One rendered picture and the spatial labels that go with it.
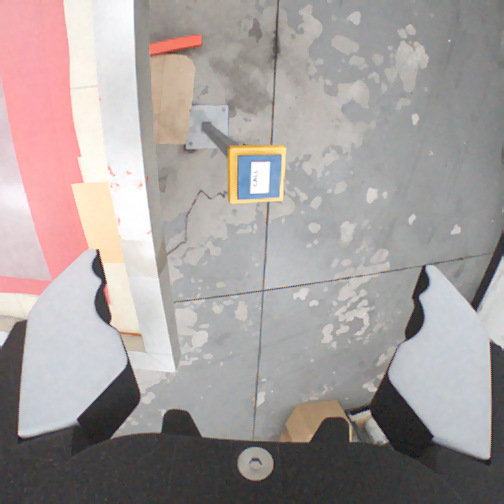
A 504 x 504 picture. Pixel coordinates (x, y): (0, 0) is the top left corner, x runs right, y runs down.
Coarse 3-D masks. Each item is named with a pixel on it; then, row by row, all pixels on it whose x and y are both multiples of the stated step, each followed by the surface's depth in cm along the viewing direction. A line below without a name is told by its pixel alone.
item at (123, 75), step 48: (96, 0) 19; (144, 0) 21; (96, 48) 21; (144, 48) 23; (144, 96) 25; (144, 144) 26; (144, 192) 28; (144, 240) 30; (144, 288) 33; (0, 336) 40; (144, 336) 37
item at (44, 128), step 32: (0, 0) 21; (32, 0) 21; (0, 32) 22; (32, 32) 23; (64, 32) 23; (0, 64) 24; (32, 64) 24; (64, 64) 25; (0, 96) 26; (32, 96) 26; (64, 96) 26; (0, 128) 28; (32, 128) 28; (64, 128) 28; (0, 160) 30
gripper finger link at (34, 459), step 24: (24, 336) 7; (0, 360) 6; (0, 384) 5; (0, 408) 5; (0, 432) 5; (72, 432) 5; (0, 456) 4; (24, 456) 4; (48, 456) 4; (0, 480) 4; (24, 480) 4
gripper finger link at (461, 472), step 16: (496, 352) 7; (496, 368) 6; (496, 384) 6; (496, 400) 6; (496, 416) 5; (496, 432) 5; (432, 448) 5; (496, 448) 5; (432, 464) 5; (448, 464) 4; (464, 464) 4; (480, 464) 4; (496, 464) 4; (448, 480) 4; (464, 480) 4; (480, 480) 4; (496, 480) 4; (464, 496) 4; (480, 496) 4; (496, 496) 4
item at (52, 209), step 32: (32, 160) 30; (64, 160) 30; (0, 192) 32; (32, 192) 32; (64, 192) 31; (0, 224) 34; (32, 224) 34; (64, 224) 34; (0, 256) 36; (32, 256) 36; (64, 256) 36; (0, 288) 40; (32, 288) 39
